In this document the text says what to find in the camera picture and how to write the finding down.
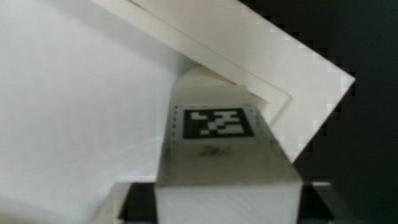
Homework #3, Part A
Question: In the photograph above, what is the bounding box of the white table leg with tag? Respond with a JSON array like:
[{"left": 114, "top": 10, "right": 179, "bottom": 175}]
[{"left": 154, "top": 67, "right": 302, "bottom": 224}]

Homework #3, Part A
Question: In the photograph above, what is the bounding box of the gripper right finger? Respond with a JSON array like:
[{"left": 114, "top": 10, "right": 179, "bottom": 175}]
[{"left": 298, "top": 182, "right": 350, "bottom": 224}]

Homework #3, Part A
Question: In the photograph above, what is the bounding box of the white square tabletop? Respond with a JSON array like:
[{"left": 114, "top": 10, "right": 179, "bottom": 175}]
[{"left": 0, "top": 0, "right": 353, "bottom": 224}]

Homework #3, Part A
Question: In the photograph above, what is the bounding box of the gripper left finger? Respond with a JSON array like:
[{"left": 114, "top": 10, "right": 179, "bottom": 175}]
[{"left": 105, "top": 182, "right": 158, "bottom": 224}]

